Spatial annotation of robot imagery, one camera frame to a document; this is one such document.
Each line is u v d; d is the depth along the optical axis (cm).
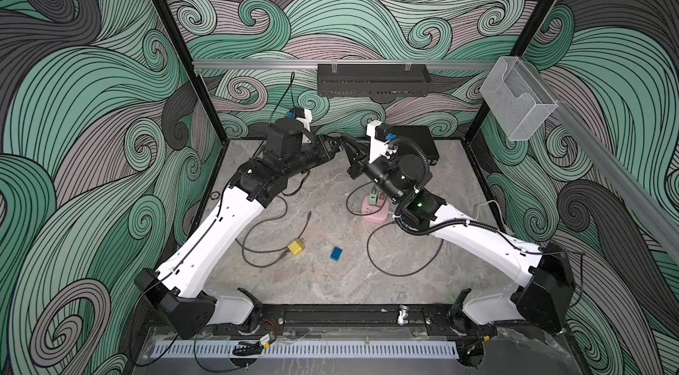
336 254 86
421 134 121
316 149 57
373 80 96
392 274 82
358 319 74
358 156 59
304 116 60
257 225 90
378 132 53
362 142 60
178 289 38
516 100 79
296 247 86
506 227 96
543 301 39
